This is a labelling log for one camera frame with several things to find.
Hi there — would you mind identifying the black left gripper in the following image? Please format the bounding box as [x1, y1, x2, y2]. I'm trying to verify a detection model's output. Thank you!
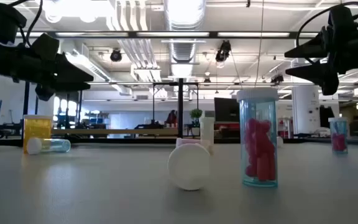
[0, 40, 94, 102]

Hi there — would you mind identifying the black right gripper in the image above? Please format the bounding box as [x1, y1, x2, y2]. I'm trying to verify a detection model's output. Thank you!
[283, 26, 358, 96]

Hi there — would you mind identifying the large orange pill bottle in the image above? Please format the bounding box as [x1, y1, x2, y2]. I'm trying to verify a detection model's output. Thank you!
[22, 114, 53, 154]

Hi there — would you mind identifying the light blue pill bottle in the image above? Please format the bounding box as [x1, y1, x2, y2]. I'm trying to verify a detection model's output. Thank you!
[25, 137, 71, 156]

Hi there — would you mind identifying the black ceiling spotlight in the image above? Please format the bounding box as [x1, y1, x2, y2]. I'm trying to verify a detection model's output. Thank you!
[214, 39, 232, 63]
[109, 49, 124, 63]
[270, 73, 285, 85]

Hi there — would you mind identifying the white round column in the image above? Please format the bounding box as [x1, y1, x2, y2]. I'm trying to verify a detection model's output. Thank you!
[291, 85, 322, 135]

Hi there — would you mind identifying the blue bottle with red pills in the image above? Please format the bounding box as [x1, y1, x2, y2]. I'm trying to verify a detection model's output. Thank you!
[328, 116, 349, 155]

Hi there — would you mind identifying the black monitor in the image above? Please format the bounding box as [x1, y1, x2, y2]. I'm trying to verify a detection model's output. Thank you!
[213, 96, 241, 124]

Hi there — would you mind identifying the small white cap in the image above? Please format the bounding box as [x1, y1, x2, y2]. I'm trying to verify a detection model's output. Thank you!
[236, 87, 280, 189]

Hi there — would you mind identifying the black overhead light bar beam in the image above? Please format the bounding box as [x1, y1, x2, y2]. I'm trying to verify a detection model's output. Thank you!
[16, 30, 320, 40]

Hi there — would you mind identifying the grey table mat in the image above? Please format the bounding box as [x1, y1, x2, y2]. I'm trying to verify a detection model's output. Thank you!
[0, 141, 358, 224]

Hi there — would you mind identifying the green plant in white pot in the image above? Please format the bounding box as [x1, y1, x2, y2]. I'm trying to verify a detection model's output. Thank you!
[189, 108, 203, 136]

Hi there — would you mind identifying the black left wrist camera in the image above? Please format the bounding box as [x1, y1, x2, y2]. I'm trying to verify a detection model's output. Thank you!
[30, 32, 60, 60]

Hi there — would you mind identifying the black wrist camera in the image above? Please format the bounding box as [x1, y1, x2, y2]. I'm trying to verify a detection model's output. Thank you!
[30, 32, 60, 60]
[327, 5, 358, 34]

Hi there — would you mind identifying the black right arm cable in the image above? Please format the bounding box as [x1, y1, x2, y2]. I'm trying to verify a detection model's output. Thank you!
[295, 1, 358, 50]

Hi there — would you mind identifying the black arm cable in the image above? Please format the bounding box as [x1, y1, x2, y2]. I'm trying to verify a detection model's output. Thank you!
[295, 1, 358, 50]
[9, 0, 45, 47]

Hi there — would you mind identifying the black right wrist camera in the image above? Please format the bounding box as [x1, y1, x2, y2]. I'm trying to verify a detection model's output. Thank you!
[327, 5, 358, 34]

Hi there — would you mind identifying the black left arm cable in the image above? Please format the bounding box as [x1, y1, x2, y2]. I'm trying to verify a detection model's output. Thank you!
[9, 0, 45, 47]

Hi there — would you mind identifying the thin black shelf end frame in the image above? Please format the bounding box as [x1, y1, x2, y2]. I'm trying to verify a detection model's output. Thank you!
[177, 77, 185, 139]

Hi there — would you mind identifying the silver ventilation duct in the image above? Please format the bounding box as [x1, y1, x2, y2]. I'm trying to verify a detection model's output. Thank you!
[162, 0, 208, 80]

